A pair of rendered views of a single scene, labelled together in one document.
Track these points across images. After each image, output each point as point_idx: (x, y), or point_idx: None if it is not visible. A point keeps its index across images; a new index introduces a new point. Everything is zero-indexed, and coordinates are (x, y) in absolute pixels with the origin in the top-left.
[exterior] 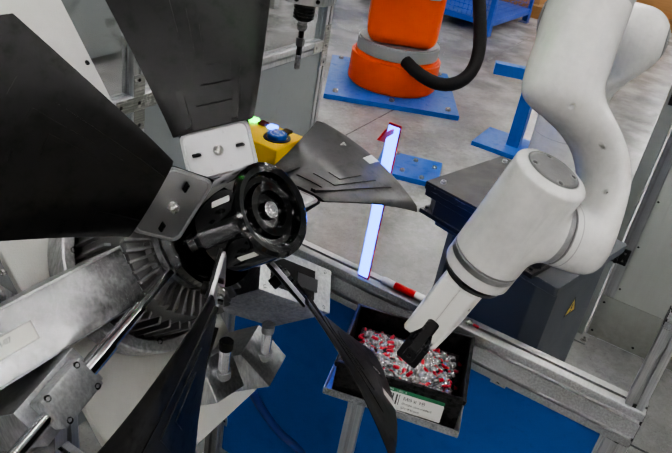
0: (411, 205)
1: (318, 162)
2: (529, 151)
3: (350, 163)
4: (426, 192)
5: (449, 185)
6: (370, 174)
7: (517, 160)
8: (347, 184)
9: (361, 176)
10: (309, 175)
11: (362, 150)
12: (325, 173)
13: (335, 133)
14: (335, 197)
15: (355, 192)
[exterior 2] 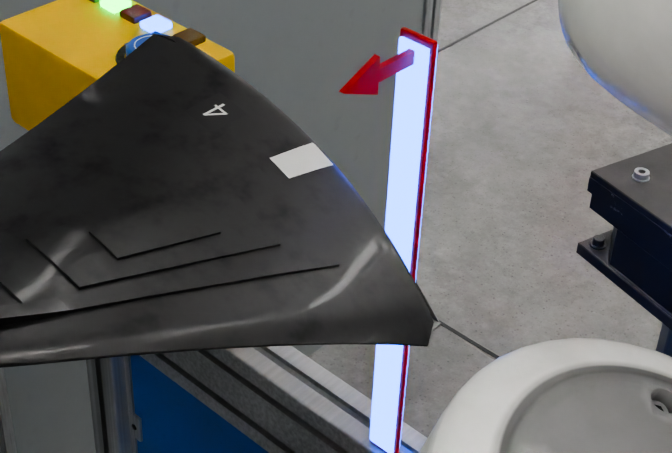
0: (406, 325)
1: (81, 190)
2: (536, 377)
3: (204, 186)
4: (593, 202)
5: (657, 186)
6: (269, 222)
7: (432, 451)
8: (142, 277)
9: (223, 235)
10: (5, 249)
11: (282, 129)
12: (74, 237)
13: (204, 74)
14: (51, 343)
15: (160, 308)
